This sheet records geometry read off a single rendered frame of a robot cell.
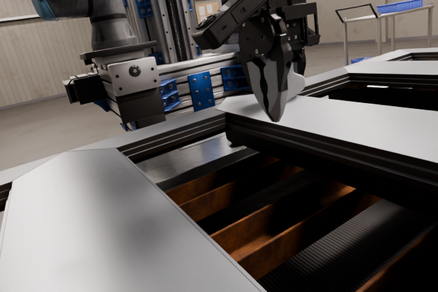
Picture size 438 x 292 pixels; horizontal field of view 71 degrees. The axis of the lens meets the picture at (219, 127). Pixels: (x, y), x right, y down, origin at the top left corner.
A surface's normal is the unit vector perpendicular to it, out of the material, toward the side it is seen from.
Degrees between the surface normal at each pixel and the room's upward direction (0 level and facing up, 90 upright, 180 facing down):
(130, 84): 90
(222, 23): 88
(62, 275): 0
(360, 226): 0
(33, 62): 90
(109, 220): 0
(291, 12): 89
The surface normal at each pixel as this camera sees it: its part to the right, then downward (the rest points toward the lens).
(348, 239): -0.17, -0.94
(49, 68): 0.47, 0.18
